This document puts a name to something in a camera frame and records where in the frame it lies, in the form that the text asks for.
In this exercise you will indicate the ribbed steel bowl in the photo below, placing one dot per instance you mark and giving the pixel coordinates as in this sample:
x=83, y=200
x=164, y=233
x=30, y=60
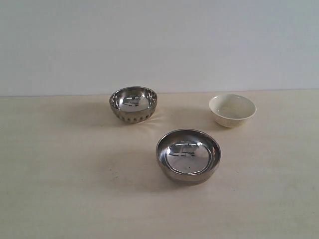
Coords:
x=133, y=104

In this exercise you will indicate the white ceramic bowl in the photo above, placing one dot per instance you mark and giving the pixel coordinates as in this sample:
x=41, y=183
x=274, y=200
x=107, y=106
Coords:
x=231, y=110

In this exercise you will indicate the smooth steel bowl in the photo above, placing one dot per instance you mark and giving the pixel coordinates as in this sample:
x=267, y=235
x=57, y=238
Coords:
x=188, y=156

